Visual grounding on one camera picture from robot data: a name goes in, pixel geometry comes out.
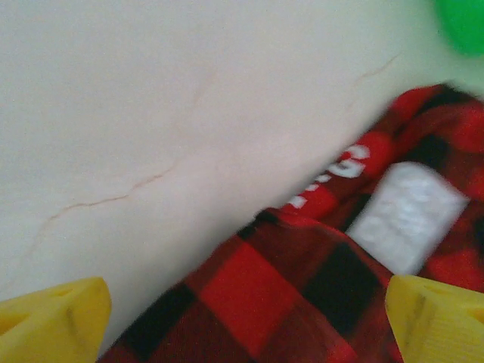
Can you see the green plastic basket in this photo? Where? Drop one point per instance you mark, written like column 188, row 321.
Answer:
column 465, row 22

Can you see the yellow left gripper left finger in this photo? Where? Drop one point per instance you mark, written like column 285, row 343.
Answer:
column 49, row 325

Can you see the red black plaid shirt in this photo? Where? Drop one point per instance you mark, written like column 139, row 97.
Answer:
column 264, row 287

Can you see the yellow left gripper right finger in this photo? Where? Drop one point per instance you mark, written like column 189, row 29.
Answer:
column 442, row 325

